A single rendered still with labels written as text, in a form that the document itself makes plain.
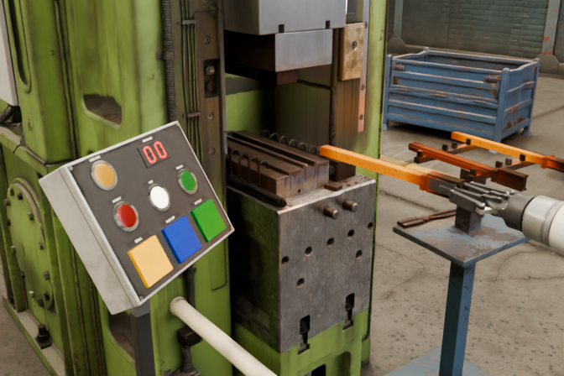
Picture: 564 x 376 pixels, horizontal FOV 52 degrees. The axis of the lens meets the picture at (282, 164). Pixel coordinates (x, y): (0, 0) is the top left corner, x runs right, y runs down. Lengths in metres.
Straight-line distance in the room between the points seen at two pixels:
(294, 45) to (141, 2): 0.39
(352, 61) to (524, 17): 7.87
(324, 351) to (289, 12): 1.03
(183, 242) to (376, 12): 1.08
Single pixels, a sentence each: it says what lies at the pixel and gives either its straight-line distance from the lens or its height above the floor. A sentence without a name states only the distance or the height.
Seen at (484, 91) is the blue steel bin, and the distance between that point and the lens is 5.25.
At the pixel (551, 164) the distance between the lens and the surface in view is 1.95.
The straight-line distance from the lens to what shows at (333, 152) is 1.53.
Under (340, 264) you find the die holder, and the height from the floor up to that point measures 0.68.
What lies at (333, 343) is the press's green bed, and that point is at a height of 0.40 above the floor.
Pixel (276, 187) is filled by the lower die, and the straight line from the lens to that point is 1.57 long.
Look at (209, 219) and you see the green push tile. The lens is 1.25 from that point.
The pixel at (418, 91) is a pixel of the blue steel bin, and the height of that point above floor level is 0.42.
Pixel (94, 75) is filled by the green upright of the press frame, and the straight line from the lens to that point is 1.79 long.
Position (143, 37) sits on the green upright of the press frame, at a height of 1.37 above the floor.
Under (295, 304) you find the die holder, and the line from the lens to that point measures 1.69.
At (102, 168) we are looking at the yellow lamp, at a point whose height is 1.18.
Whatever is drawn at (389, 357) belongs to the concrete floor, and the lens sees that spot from 2.55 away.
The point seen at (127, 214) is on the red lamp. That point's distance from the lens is 1.11.
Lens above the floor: 1.53
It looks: 19 degrees down
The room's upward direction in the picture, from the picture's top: straight up
